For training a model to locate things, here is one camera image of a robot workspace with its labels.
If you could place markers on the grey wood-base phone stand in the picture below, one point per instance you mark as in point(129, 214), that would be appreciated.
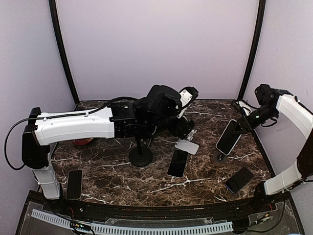
point(219, 159)

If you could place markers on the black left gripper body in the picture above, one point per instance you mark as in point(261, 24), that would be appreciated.
point(182, 130)

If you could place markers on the black front rail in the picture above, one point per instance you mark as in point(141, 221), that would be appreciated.
point(279, 217)

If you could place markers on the front black pole stand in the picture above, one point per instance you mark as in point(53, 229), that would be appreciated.
point(140, 156)

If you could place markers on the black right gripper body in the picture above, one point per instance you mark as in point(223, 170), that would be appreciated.
point(251, 124)

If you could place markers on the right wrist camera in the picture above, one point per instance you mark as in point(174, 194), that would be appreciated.
point(241, 107)

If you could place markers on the black phone blue case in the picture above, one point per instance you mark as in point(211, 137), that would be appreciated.
point(239, 180)

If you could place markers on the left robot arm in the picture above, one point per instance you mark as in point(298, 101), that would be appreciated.
point(162, 109)

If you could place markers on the white slotted cable duct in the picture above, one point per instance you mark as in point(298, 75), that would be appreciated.
point(134, 227)

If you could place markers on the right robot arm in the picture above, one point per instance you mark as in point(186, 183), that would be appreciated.
point(273, 103)

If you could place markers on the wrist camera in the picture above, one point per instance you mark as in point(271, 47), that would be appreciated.
point(241, 107)
point(188, 95)

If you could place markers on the white folding phone stand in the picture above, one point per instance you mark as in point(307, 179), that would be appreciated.
point(187, 145)

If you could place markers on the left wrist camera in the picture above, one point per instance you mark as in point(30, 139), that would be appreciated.
point(188, 95)

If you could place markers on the red floral plate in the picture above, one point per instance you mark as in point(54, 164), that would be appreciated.
point(82, 142)

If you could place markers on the black phone grey edge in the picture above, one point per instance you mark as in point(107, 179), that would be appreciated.
point(178, 164)

